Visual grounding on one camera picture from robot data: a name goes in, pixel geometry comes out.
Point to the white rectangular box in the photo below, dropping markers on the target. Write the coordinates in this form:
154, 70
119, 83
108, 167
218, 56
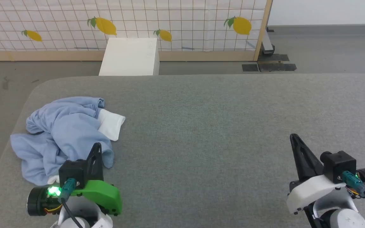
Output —
128, 57

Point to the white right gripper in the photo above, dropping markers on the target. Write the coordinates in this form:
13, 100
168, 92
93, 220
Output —
312, 191

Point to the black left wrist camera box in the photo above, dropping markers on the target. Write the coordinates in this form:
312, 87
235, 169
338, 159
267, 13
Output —
73, 171

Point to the grey metal partition foot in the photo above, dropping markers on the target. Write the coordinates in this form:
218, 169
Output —
267, 44

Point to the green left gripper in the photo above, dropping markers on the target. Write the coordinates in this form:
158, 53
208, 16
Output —
103, 194

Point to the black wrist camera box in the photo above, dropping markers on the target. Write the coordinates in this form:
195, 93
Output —
341, 164
73, 171

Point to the long black floor mat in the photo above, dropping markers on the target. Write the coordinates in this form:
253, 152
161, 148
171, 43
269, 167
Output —
279, 67

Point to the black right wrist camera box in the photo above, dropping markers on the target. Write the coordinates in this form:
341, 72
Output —
341, 164

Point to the grey fabric sofa seat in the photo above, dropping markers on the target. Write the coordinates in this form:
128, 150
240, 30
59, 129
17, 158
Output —
217, 142

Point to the black floor mat under foot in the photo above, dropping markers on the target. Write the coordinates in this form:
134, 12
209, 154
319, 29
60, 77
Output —
277, 57

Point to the small black floor mat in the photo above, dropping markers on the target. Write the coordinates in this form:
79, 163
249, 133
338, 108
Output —
250, 67

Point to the light blue and white shirt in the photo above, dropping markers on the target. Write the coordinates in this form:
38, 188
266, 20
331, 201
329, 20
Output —
62, 133

